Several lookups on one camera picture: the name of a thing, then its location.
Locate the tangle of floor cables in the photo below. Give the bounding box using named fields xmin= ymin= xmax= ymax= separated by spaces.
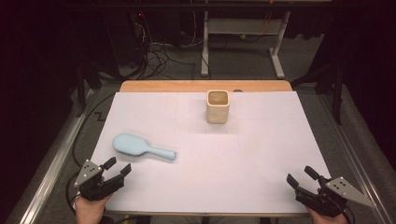
xmin=132 ymin=12 xmax=198 ymax=80

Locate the light blue hairbrush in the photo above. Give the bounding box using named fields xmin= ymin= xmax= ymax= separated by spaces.
xmin=112 ymin=133 xmax=177 ymax=161

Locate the orange hanging cable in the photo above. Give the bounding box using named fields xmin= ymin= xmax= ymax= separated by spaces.
xmin=261 ymin=0 xmax=275 ymax=35

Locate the hand-held gripper cable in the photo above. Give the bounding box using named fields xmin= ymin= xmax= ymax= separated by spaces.
xmin=340 ymin=200 xmax=356 ymax=224
xmin=64 ymin=171 xmax=82 ymax=216

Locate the black metal stand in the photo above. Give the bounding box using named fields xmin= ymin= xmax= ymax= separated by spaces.
xmin=75 ymin=62 xmax=103 ymax=118
xmin=290 ymin=62 xmax=344 ymax=126

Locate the beige square cup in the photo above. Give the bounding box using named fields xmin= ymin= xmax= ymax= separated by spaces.
xmin=205 ymin=89 xmax=231 ymax=125

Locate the white paper sheet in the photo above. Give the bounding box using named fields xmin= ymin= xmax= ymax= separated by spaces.
xmin=90 ymin=91 xmax=332 ymax=216

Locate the right hand-held gripper cable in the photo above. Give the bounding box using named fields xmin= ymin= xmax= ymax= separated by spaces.
xmin=340 ymin=200 xmax=356 ymax=224

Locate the white metal desk frame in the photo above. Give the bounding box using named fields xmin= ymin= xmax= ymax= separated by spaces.
xmin=200 ymin=0 xmax=291 ymax=79

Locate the person's left hand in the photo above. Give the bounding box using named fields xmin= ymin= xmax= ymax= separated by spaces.
xmin=74 ymin=194 xmax=113 ymax=224

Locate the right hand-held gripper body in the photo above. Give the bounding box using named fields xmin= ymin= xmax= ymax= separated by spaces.
xmin=295 ymin=176 xmax=376 ymax=217

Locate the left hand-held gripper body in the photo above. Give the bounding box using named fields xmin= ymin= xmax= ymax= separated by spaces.
xmin=74 ymin=159 xmax=125 ymax=202

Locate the black floor cable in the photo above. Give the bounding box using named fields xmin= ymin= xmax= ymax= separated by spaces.
xmin=72 ymin=92 xmax=117 ymax=168

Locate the aluminium floor rail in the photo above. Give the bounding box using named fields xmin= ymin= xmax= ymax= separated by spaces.
xmin=317 ymin=92 xmax=396 ymax=224
xmin=18 ymin=89 xmax=95 ymax=224

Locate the left hand-held gripper cable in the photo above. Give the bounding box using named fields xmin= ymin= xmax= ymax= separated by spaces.
xmin=64 ymin=171 xmax=82 ymax=216

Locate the person's right hand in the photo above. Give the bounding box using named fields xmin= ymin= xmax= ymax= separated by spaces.
xmin=306 ymin=207 xmax=348 ymax=224

